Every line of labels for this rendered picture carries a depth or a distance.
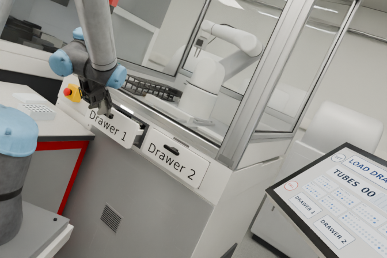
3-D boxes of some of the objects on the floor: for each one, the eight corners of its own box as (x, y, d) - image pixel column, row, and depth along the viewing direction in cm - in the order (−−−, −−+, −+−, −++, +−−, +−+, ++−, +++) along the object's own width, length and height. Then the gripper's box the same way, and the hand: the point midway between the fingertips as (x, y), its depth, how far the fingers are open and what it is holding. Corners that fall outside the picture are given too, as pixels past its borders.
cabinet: (136, 380, 112) (218, 208, 101) (11, 225, 160) (56, 96, 148) (227, 275, 196) (277, 174, 184) (126, 194, 243) (162, 110, 232)
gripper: (71, 70, 101) (82, 117, 114) (90, 82, 95) (99, 128, 109) (91, 62, 106) (100, 107, 119) (110, 72, 101) (117, 118, 114)
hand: (105, 112), depth 115 cm, fingers closed on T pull, 3 cm apart
